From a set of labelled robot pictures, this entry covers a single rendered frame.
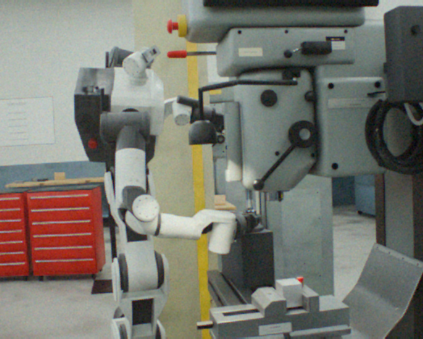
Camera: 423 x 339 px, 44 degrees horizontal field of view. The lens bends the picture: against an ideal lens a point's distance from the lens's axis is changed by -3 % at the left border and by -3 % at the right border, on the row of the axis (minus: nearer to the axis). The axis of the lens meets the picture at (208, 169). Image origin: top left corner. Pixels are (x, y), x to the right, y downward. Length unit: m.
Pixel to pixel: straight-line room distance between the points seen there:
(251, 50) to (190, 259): 2.05
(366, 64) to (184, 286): 2.13
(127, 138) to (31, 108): 9.02
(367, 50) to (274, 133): 0.33
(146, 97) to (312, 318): 0.87
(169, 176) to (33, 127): 7.58
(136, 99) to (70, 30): 8.98
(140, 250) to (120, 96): 0.55
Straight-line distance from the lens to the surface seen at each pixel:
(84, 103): 1.81
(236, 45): 1.37
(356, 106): 1.44
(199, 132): 1.34
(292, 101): 1.41
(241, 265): 1.88
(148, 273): 1.94
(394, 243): 1.69
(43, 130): 10.57
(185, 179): 3.18
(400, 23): 1.24
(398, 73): 1.24
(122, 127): 1.66
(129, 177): 1.59
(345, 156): 1.43
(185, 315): 3.34
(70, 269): 6.12
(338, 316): 1.45
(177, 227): 1.60
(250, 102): 1.40
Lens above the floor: 1.45
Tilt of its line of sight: 3 degrees down
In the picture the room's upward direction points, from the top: 3 degrees counter-clockwise
